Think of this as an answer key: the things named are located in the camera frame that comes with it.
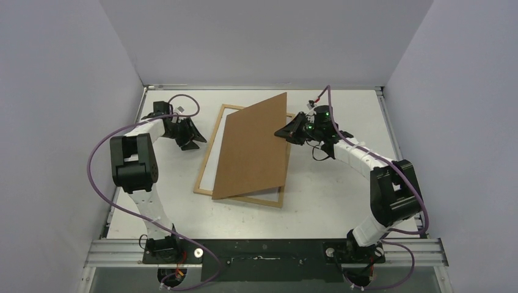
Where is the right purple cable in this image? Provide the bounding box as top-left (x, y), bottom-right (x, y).
top-left (313, 85), bottom-right (431, 292)

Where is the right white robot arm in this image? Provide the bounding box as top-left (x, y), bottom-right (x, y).
top-left (274, 105), bottom-right (424, 262)

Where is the purple cable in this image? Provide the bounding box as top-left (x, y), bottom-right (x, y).
top-left (87, 94), bottom-right (222, 293)
top-left (313, 85), bottom-right (431, 292)

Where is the brown backing board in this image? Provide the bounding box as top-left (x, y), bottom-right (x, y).
top-left (212, 93), bottom-right (287, 200)

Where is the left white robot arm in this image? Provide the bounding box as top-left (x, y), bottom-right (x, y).
top-left (109, 101), bottom-right (206, 263)

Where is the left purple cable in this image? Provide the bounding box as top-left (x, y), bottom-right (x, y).
top-left (87, 94), bottom-right (222, 293)

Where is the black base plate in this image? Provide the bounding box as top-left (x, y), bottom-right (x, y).
top-left (142, 239), bottom-right (385, 286)

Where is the wooden picture frame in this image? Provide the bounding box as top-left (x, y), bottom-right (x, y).
top-left (193, 104), bottom-right (296, 209)

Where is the aluminium rail front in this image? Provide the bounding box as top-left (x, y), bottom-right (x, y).
top-left (84, 239), bottom-right (144, 268)

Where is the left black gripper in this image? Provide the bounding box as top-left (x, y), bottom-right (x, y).
top-left (163, 118), bottom-right (206, 150)

